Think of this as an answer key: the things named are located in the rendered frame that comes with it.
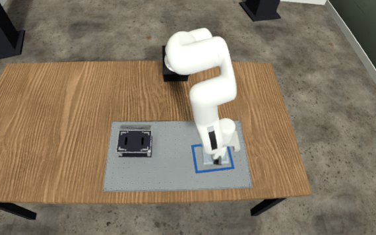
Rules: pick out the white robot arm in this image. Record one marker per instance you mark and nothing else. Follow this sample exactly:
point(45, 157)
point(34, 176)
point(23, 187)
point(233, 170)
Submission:
point(204, 96)

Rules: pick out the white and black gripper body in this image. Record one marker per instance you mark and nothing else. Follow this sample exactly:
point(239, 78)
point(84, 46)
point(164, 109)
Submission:
point(220, 153)

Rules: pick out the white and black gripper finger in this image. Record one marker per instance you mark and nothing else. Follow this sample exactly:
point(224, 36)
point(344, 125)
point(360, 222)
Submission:
point(219, 161)

